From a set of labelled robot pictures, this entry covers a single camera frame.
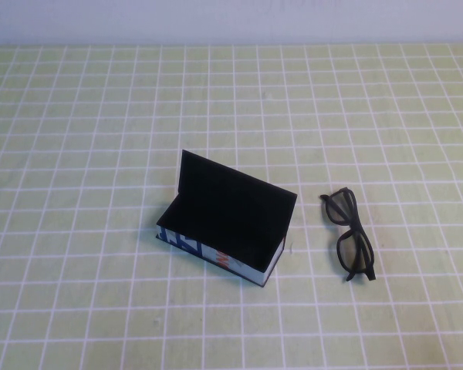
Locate black printed glasses case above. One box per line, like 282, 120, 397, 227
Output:
154, 149, 297, 288

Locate black frame glasses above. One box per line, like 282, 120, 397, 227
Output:
318, 187, 377, 284

